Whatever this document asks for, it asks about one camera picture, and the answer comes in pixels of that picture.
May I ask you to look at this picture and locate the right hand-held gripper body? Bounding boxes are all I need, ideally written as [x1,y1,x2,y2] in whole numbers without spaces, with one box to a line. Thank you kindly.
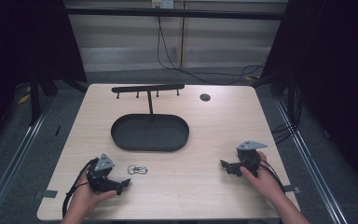
[235,140,269,177]

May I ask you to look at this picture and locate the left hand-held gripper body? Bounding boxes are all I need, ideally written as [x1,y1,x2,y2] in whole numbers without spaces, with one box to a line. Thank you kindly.
[86,152,123,194]

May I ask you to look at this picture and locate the silver key ring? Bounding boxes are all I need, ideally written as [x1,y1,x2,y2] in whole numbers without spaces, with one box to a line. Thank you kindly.
[127,164,149,175]

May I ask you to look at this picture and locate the black key holder stand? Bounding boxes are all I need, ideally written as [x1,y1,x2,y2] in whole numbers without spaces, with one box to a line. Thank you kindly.
[110,83,190,153]

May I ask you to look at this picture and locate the person's left hand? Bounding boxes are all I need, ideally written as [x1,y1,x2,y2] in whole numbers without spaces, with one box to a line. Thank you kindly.
[69,166,117,220]

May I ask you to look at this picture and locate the person's right hand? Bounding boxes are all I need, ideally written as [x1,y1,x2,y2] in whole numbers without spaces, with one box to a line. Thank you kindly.
[239,150,286,203]

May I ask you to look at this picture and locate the grey tape strip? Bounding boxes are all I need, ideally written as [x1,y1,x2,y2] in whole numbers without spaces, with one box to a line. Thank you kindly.
[33,189,59,200]
[282,185,301,194]

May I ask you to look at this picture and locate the yellow floor tape piece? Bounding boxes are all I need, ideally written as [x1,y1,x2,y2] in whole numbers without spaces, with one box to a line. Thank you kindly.
[17,93,32,105]

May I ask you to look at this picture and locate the dark curtain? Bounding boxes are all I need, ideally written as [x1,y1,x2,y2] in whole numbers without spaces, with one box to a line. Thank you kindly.
[259,0,358,188]
[0,0,88,157]

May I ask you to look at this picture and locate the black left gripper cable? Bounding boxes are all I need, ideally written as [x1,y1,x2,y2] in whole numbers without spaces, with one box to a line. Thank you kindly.
[62,158,100,218]

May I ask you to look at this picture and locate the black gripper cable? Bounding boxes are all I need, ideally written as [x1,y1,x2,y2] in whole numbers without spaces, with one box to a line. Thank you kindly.
[62,158,100,218]
[258,159,286,193]

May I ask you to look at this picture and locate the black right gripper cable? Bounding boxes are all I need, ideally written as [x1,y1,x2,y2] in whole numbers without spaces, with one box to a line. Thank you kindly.
[258,159,286,193]

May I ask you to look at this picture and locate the bundle of black floor cables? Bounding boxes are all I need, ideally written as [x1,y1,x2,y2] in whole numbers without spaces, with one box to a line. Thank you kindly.
[270,74,304,145]

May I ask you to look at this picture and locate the metal floor rail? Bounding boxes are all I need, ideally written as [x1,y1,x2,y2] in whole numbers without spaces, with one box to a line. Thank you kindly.
[273,97,351,224]
[0,96,55,224]

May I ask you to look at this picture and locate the black wall cable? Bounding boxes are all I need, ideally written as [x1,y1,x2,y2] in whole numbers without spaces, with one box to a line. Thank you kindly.
[156,15,267,86]

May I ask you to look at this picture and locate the black horizontal frame bar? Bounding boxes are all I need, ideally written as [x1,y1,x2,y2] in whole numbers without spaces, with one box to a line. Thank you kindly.
[64,7,289,21]

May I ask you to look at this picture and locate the white wall outlet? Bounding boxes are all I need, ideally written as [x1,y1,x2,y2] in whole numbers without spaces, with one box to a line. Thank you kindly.
[151,0,175,9]

